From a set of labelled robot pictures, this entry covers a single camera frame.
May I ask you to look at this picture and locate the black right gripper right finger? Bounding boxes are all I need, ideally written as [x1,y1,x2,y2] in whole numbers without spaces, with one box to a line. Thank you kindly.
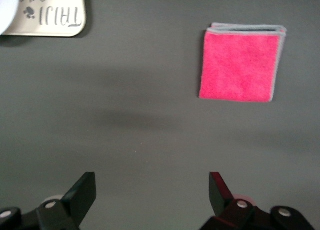
[199,171,316,230]

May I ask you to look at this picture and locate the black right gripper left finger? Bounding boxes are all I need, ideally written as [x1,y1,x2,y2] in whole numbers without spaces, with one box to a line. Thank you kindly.
[0,171,97,230]

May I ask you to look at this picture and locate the white round plate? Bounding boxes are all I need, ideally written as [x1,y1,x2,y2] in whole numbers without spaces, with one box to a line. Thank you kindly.
[0,0,21,36]

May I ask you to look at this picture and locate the folded pink cloth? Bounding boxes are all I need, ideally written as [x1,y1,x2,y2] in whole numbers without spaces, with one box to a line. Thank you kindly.
[198,22,287,104]

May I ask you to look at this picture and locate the cream tray with bear print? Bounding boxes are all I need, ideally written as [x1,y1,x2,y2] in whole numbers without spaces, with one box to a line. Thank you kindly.
[0,0,87,38]

